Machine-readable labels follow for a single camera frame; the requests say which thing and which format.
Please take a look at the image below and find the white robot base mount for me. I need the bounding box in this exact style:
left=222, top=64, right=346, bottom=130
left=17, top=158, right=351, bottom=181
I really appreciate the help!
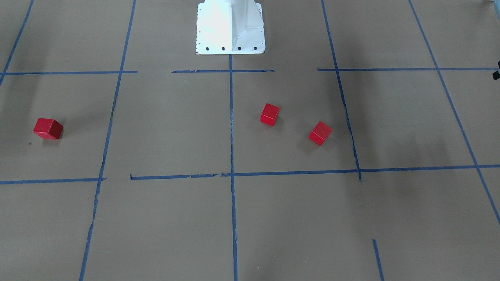
left=195, top=0, right=266, bottom=55

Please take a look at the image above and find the black object at edge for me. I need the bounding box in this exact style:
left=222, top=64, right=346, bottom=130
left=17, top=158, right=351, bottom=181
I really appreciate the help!
left=492, top=61, right=500, bottom=80

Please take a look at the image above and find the red block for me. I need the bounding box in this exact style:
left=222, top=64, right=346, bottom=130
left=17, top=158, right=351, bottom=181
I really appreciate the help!
left=308, top=121, right=333, bottom=146
left=260, top=103, right=280, bottom=126

